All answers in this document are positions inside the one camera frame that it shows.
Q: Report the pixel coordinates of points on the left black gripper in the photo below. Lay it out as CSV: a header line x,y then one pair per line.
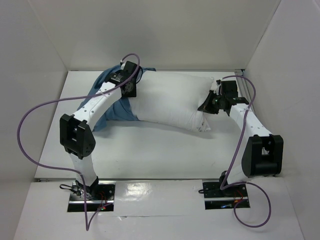
x,y
133,93

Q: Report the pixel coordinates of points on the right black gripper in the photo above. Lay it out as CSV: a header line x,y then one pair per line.
x,y
212,104

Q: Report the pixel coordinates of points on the blue pillowcase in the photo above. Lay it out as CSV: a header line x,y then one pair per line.
x,y
119,111

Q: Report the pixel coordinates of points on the white pillow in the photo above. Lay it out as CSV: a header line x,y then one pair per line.
x,y
172,99

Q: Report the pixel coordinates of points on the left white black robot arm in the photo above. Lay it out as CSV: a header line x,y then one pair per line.
x,y
76,130

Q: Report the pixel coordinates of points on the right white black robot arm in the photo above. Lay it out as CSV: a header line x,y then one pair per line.
x,y
234,174

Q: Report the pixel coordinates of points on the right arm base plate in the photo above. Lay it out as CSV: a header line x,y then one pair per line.
x,y
217,199

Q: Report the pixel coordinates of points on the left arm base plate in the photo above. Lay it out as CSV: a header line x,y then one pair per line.
x,y
103,198

